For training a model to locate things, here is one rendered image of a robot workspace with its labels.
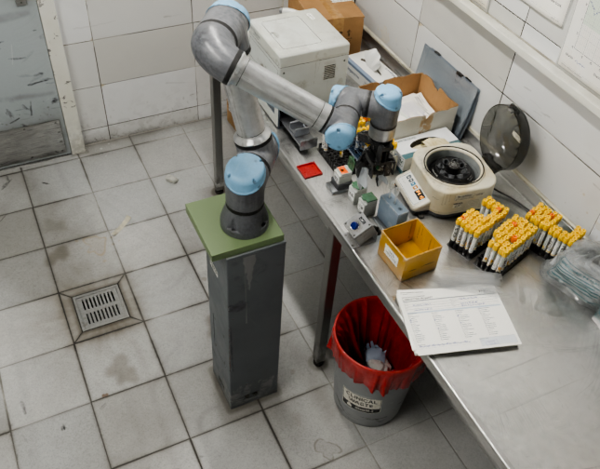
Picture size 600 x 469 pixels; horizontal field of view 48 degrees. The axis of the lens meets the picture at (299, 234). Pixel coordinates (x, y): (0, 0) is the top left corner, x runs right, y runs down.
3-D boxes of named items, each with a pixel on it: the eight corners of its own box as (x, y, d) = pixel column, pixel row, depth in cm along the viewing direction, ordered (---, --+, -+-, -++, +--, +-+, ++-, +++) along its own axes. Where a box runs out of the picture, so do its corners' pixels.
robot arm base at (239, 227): (226, 244, 204) (226, 221, 196) (215, 209, 213) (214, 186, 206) (274, 234, 208) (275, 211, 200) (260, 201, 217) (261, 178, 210)
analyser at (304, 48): (247, 88, 267) (247, 19, 246) (310, 75, 276) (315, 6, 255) (280, 133, 248) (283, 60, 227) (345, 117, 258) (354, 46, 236)
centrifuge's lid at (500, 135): (494, 87, 218) (515, 87, 220) (467, 150, 235) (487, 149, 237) (528, 127, 203) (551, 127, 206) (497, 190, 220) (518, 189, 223)
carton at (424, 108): (352, 118, 257) (356, 85, 246) (415, 103, 267) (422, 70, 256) (385, 157, 242) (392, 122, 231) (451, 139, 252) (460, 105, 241)
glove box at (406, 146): (386, 157, 242) (390, 136, 235) (441, 141, 250) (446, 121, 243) (405, 178, 234) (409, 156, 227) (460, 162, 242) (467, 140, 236)
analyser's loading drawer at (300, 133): (276, 118, 251) (276, 107, 247) (292, 114, 253) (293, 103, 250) (300, 151, 238) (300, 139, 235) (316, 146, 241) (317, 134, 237)
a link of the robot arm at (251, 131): (236, 185, 208) (186, 21, 171) (249, 154, 218) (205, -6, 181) (273, 186, 205) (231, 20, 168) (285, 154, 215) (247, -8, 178)
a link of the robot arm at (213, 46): (187, 35, 161) (363, 134, 170) (201, 13, 168) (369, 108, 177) (172, 70, 169) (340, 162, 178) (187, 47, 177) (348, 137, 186)
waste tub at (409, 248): (376, 252, 208) (380, 230, 201) (411, 240, 213) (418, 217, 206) (400, 283, 200) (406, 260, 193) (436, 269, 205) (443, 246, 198)
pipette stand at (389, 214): (372, 219, 219) (376, 196, 212) (390, 212, 221) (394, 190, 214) (389, 239, 213) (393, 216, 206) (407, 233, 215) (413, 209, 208)
